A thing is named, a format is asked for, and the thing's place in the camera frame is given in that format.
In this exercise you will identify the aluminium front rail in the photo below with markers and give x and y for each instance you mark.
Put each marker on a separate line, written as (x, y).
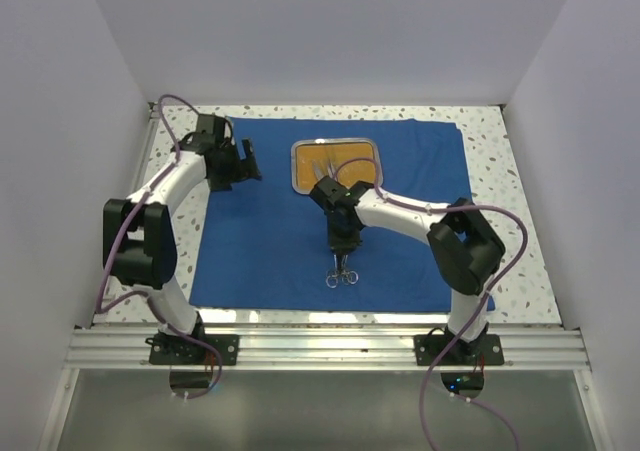
(323, 347)

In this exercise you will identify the steel tray orange liner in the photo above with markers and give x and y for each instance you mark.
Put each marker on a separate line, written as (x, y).
(358, 157)

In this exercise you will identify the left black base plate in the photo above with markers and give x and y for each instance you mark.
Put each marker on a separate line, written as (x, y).
(197, 348)

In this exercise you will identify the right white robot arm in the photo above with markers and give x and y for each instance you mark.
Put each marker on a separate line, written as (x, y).
(466, 249)

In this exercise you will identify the blue surgical cloth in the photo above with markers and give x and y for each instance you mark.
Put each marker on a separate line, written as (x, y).
(264, 246)

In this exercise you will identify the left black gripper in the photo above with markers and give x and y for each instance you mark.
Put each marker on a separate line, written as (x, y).
(224, 182)

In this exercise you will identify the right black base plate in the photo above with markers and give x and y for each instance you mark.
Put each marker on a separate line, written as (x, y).
(435, 347)

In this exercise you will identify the steel surgical scissors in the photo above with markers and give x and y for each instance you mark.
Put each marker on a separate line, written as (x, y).
(331, 279)

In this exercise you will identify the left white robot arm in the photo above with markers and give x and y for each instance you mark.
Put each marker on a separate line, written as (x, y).
(139, 245)

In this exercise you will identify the steel forceps clamp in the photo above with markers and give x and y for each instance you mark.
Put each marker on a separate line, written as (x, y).
(344, 275)
(348, 276)

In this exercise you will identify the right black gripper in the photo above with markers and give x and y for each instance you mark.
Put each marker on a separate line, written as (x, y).
(339, 244)

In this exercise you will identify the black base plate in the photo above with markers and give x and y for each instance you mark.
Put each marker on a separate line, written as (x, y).
(197, 348)
(435, 347)

